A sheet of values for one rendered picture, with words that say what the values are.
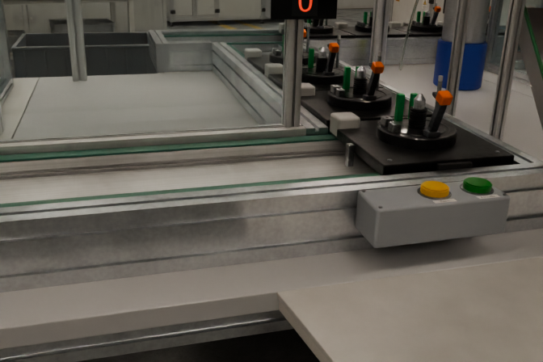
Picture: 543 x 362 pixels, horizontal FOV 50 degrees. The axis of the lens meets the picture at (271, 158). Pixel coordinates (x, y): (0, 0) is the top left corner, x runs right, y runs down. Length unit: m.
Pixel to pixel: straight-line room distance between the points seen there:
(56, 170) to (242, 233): 0.38
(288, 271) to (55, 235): 0.32
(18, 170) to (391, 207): 0.61
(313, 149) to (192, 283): 0.41
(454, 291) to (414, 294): 0.06
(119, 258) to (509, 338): 0.50
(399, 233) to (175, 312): 0.32
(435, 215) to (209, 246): 0.32
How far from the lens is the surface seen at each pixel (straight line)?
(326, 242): 0.88
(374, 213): 0.81
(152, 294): 0.79
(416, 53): 2.41
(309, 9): 1.05
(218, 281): 0.81
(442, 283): 0.85
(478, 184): 0.90
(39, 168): 1.06
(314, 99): 1.31
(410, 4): 7.86
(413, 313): 0.78
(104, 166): 1.06
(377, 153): 0.98
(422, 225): 0.84
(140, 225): 0.81
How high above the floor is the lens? 1.29
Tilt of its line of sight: 20 degrees down
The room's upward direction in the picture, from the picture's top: 1 degrees clockwise
